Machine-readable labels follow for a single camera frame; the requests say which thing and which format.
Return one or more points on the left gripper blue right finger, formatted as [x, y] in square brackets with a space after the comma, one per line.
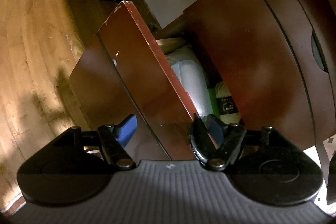
[228, 139]

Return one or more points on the yarn ball with black label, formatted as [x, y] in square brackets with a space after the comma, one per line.
[228, 111]

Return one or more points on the green bottle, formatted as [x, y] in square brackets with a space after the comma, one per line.
[213, 101]

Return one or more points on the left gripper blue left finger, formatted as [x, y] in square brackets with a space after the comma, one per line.
[114, 139]

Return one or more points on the dark brown wooden dresser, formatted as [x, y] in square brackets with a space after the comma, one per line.
[277, 58]

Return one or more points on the dark wooden drawer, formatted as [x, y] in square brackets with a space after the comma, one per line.
[124, 71]

